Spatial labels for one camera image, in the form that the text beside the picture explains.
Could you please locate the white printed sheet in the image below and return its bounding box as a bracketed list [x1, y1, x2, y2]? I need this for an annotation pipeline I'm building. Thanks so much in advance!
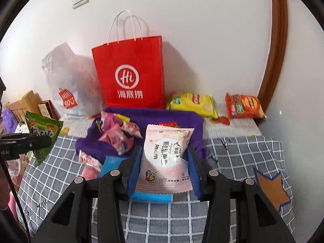
[59, 111, 261, 138]

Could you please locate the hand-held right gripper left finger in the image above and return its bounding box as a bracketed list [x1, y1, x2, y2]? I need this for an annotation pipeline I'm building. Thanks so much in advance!
[32, 145, 143, 243]

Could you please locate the red paper bag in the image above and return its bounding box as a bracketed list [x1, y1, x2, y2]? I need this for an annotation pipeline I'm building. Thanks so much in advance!
[92, 10, 165, 110]

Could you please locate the purple towel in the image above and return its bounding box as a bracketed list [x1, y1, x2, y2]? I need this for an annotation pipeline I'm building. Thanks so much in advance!
[75, 107, 207, 166]

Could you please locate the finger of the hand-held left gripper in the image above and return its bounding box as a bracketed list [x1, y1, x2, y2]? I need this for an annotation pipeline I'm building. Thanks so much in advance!
[0, 133, 31, 142]
[15, 135, 53, 155]

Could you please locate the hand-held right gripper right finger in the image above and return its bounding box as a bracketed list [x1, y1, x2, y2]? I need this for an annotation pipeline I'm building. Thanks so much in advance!
[186, 145, 296, 243]

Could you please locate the brown wooden door frame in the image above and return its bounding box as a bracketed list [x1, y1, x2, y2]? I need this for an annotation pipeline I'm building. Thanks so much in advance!
[257, 0, 288, 108]

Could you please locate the orange chip bag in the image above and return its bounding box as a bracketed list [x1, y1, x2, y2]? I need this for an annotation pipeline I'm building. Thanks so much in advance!
[225, 92, 267, 120]

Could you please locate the yellow chip bag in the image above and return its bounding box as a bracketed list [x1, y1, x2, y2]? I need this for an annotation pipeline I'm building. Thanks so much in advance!
[166, 92, 218, 118]

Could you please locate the wooden box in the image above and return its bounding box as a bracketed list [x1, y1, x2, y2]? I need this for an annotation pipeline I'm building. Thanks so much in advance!
[5, 90, 43, 124]

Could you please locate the purple cloth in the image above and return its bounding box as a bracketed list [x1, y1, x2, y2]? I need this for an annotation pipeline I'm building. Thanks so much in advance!
[1, 108, 19, 132]

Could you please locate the white plastic bag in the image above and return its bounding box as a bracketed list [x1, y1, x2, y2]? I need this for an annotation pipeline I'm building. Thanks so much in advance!
[41, 43, 104, 119]

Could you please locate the dark red box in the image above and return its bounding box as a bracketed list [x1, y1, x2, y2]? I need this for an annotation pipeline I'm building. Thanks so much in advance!
[38, 100, 61, 120]

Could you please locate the grey checkered blanket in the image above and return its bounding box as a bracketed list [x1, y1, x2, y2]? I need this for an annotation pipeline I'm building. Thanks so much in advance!
[16, 135, 296, 243]

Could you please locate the pale pink snack packet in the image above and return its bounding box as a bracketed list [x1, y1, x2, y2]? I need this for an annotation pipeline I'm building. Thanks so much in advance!
[135, 124, 195, 192]

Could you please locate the green snack packet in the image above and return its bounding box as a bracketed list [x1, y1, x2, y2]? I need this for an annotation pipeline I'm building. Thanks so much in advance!
[25, 111, 64, 167]

